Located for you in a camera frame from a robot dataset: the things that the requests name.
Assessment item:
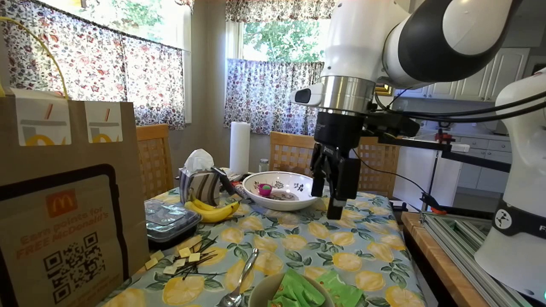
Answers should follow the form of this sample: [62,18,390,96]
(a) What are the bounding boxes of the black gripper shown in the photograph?
[309,111,366,222]

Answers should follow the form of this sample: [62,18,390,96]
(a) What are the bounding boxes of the green sachet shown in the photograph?
[321,270,366,307]
[296,272,330,307]
[272,270,313,307]

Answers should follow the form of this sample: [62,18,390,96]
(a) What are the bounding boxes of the large floral white bowl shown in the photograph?
[241,169,323,214]

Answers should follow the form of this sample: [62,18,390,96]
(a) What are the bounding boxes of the small white bowl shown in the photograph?
[248,274,338,307]

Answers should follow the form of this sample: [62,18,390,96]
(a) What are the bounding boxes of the wooden chair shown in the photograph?
[269,132,318,176]
[357,135,402,200]
[135,123,176,202]

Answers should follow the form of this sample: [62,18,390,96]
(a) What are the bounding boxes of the lemon print tablecloth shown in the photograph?
[100,187,431,307]

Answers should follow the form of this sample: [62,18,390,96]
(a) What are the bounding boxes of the white paper towel roll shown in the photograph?
[228,120,253,178]

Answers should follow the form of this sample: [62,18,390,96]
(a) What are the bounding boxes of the floral window curtain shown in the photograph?
[0,0,188,129]
[222,57,327,137]

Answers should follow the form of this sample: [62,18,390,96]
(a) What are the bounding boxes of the yellow banana bunch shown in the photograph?
[185,197,243,226]

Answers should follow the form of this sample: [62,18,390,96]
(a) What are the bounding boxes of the dark napkin caddy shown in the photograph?
[178,166,240,209]

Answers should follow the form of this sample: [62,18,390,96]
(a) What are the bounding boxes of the white tissue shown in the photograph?
[183,147,217,176]

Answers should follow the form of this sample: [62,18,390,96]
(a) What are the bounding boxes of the wooden mounting board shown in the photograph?
[400,210,489,307]

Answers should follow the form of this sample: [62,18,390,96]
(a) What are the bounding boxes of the white lower kitchen cabinets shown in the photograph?
[398,135,514,198]

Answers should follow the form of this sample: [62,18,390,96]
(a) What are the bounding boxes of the white kitchen cabinets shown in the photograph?
[449,48,535,106]
[398,135,514,198]

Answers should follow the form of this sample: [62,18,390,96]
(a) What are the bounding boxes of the silver metal spoon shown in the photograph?
[217,248,262,307]

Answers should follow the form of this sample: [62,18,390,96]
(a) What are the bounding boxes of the black foil food tray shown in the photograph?
[144,200,204,246]

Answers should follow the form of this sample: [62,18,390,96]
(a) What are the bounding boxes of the black zip tie bundle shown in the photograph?
[159,234,221,282]

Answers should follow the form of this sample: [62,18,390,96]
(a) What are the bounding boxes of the floral curtain valance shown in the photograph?
[224,0,344,26]

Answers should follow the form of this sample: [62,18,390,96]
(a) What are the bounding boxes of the white upper kitchen cabinets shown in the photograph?
[449,48,535,106]

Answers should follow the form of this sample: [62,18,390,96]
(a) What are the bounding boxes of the brown paper bag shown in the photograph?
[0,16,151,307]

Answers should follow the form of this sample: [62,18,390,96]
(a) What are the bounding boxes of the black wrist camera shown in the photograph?
[364,111,424,140]

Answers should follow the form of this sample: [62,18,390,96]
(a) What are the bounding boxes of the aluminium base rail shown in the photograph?
[424,212,535,307]

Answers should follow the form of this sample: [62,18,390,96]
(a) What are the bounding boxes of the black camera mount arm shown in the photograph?
[378,134,514,221]

